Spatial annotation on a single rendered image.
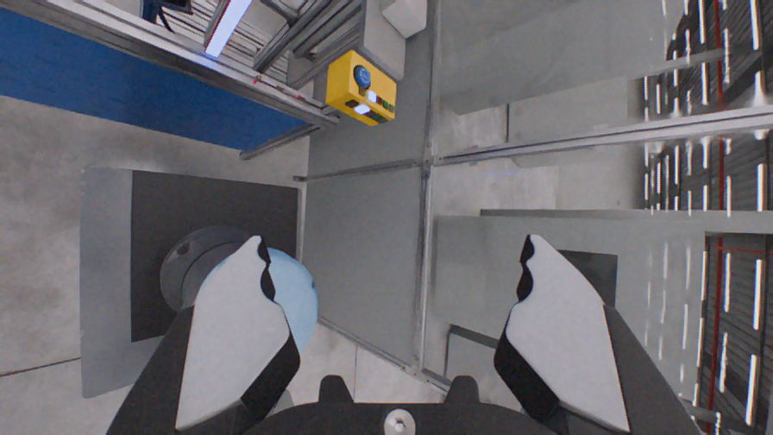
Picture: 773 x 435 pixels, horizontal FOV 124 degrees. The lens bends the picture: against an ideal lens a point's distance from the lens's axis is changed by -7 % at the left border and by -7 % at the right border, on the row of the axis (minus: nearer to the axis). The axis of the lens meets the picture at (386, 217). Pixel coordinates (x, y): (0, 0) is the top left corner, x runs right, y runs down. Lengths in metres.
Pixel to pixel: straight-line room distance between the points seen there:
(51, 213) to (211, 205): 1.07
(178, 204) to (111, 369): 0.24
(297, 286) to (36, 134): 1.34
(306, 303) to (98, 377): 0.32
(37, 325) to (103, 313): 1.07
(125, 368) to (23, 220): 1.05
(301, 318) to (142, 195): 0.29
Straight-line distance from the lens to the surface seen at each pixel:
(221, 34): 0.62
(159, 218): 0.45
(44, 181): 1.49
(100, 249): 0.47
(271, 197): 0.48
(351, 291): 1.26
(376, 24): 1.12
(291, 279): 0.26
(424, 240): 0.93
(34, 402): 1.66
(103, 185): 0.47
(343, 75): 0.61
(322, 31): 1.70
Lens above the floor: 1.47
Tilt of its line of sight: 41 degrees down
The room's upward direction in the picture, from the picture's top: 92 degrees clockwise
